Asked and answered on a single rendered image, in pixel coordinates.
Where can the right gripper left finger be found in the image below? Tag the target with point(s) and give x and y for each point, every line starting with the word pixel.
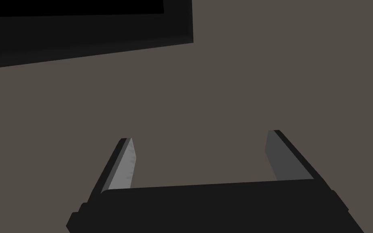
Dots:
pixel 121 168

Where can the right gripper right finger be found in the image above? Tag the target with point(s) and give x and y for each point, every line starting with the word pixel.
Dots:
pixel 286 158

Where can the black rectangular panel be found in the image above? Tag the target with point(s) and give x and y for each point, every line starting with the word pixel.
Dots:
pixel 76 32

